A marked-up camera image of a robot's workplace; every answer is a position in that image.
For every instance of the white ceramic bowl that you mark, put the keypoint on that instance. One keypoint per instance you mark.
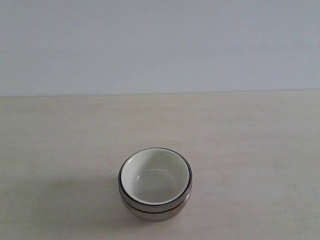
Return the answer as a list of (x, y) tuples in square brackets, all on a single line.
[(155, 180)]

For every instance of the ribbed stainless steel bowl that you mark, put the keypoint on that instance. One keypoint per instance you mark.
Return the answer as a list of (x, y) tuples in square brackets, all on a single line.
[(152, 205)]

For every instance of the smooth stainless steel bowl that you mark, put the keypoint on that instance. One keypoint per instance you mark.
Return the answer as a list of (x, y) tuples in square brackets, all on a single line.
[(156, 216)]

